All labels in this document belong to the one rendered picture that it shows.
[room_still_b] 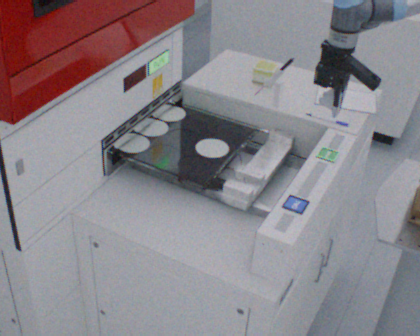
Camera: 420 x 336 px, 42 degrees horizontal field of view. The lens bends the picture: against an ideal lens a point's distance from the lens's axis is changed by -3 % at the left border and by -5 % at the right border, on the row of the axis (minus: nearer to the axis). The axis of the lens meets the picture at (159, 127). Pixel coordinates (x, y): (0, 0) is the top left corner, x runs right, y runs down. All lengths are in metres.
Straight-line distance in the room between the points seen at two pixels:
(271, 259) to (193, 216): 0.31
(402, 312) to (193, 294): 0.77
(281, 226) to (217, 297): 0.25
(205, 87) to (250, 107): 0.18
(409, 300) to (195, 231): 0.77
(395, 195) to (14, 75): 1.17
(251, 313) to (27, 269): 0.60
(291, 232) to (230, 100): 0.66
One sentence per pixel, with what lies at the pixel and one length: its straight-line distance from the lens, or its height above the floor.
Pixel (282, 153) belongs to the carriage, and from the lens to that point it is 1.76.
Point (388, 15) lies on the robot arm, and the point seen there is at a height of 1.39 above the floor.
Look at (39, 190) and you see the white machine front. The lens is 1.47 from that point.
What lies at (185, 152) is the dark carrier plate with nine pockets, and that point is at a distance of 1.70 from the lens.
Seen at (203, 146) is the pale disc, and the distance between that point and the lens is 1.73.
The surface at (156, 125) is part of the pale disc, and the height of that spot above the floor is 0.90.
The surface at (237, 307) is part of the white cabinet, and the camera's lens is 1.46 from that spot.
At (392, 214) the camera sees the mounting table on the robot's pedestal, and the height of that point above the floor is 0.82.
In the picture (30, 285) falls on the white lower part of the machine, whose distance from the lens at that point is 1.61.
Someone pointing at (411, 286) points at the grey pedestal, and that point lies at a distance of 1.91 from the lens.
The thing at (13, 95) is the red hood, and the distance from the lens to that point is 1.21.
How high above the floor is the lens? 1.85
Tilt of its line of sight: 32 degrees down
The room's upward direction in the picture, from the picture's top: straight up
